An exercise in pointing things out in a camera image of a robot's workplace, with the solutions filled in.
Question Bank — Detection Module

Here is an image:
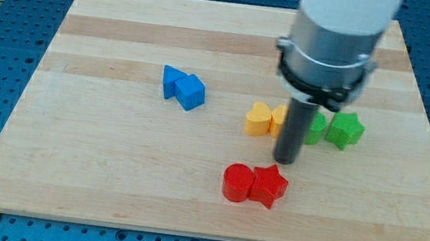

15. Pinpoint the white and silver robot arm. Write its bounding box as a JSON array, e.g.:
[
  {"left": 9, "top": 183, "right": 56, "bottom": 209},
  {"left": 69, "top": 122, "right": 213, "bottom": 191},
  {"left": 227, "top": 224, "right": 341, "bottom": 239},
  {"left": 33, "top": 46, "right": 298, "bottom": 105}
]
[{"left": 276, "top": 0, "right": 403, "bottom": 112}]

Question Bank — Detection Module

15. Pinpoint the blue cube block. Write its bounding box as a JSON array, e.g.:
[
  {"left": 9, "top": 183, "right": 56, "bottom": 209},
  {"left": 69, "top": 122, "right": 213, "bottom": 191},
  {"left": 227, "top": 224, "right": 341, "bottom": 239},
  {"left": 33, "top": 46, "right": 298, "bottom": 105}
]
[{"left": 175, "top": 74, "right": 206, "bottom": 111}]

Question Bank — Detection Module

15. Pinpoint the blue triangle block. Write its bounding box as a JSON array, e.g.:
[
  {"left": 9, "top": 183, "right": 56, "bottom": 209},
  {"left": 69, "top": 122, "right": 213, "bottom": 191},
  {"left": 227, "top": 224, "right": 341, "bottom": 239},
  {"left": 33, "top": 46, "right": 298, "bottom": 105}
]
[{"left": 162, "top": 65, "right": 187, "bottom": 99}]

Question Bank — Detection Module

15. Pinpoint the yellow heart block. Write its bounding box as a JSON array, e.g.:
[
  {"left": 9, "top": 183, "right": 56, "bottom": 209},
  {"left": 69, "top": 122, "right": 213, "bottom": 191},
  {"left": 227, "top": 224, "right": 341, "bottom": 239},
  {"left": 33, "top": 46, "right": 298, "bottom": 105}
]
[{"left": 244, "top": 101, "right": 272, "bottom": 136}]

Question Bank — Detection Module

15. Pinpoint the red cylinder block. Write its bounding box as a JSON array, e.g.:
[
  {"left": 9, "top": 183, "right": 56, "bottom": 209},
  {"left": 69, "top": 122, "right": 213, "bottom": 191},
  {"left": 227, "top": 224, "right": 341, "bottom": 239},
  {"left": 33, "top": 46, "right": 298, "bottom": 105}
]
[{"left": 222, "top": 163, "right": 255, "bottom": 203}]

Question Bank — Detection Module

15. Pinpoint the yellow block behind rod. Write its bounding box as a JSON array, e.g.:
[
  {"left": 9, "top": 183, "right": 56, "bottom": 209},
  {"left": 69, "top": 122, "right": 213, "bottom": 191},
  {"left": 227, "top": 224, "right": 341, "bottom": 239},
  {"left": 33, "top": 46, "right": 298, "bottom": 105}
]
[{"left": 269, "top": 105, "right": 288, "bottom": 139}]

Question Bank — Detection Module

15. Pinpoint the light wooden board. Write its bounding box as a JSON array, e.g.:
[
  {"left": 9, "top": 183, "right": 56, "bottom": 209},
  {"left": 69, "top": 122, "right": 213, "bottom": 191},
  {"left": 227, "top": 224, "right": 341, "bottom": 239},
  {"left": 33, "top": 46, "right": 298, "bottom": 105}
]
[{"left": 0, "top": 0, "right": 430, "bottom": 241}]

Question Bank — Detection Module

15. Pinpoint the red star block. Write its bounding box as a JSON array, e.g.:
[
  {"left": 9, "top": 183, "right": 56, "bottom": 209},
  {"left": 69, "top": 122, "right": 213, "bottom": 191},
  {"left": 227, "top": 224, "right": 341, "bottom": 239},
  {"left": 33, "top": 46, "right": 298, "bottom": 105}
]
[{"left": 248, "top": 164, "right": 289, "bottom": 210}]

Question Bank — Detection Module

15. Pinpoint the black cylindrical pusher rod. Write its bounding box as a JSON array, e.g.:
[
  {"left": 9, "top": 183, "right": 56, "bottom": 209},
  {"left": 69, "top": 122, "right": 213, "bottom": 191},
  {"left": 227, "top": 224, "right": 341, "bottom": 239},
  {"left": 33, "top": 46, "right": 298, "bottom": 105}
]
[{"left": 273, "top": 98, "right": 319, "bottom": 165}]

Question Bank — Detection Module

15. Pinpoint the green round block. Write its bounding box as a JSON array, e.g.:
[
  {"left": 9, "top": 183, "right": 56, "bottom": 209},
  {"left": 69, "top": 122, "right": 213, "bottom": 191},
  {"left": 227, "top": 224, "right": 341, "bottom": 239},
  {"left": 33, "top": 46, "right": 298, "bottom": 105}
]
[{"left": 305, "top": 111, "right": 328, "bottom": 145}]

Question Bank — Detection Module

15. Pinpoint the green star block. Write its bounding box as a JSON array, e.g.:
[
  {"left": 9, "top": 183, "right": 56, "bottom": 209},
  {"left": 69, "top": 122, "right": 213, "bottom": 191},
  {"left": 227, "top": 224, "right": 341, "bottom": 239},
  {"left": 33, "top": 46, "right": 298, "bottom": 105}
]
[{"left": 324, "top": 112, "right": 366, "bottom": 151}]

